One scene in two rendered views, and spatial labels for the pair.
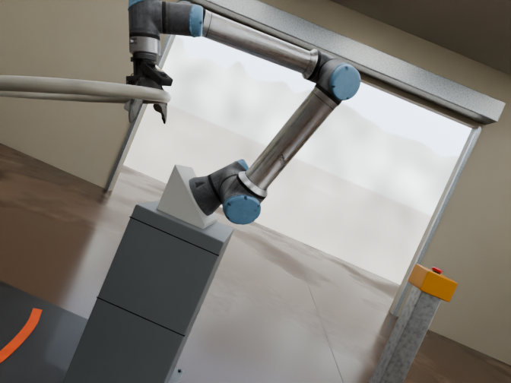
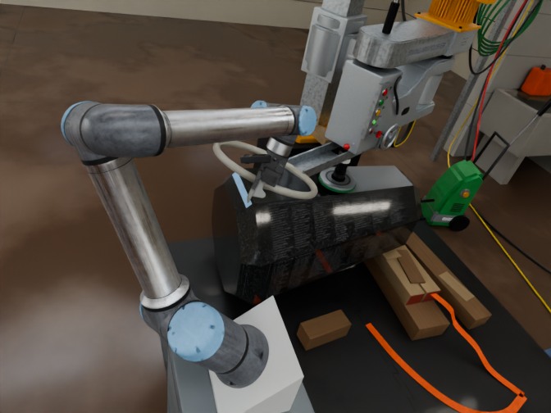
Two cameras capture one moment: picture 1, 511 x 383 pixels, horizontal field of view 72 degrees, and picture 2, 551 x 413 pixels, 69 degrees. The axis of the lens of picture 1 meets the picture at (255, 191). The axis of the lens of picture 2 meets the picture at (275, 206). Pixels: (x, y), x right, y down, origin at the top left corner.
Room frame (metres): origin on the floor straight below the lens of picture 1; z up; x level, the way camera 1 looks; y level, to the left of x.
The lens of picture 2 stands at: (2.22, -0.12, 2.11)
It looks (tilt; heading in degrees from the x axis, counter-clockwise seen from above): 38 degrees down; 151
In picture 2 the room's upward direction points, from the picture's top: 13 degrees clockwise
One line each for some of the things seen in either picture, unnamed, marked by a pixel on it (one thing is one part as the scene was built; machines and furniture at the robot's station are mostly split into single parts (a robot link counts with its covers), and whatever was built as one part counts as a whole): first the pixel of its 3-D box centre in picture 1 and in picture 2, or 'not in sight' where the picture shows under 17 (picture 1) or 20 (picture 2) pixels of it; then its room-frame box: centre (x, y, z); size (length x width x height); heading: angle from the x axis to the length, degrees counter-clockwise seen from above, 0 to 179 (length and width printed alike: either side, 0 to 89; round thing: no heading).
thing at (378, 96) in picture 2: not in sight; (375, 111); (0.77, 1.12, 1.35); 0.08 x 0.03 x 0.28; 114
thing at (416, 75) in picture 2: not in sight; (399, 98); (0.50, 1.50, 1.28); 0.74 x 0.23 x 0.49; 114
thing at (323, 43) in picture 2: not in sight; (358, 55); (-0.01, 1.50, 1.35); 0.74 x 0.34 x 0.25; 32
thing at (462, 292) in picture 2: not in sight; (455, 286); (1.08, 2.10, 0.13); 0.25 x 0.10 x 0.01; 11
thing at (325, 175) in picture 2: not in sight; (338, 179); (0.64, 1.14, 0.86); 0.21 x 0.21 x 0.01
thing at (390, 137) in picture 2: not in sight; (384, 133); (0.70, 1.29, 1.18); 0.15 x 0.10 x 0.15; 114
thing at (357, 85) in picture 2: not in sight; (369, 105); (0.61, 1.21, 1.30); 0.36 x 0.22 x 0.45; 114
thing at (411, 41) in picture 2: not in sight; (415, 43); (0.50, 1.46, 1.60); 0.96 x 0.25 x 0.17; 114
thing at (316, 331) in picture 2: not in sight; (324, 329); (1.12, 1.02, 0.07); 0.30 x 0.12 x 0.12; 95
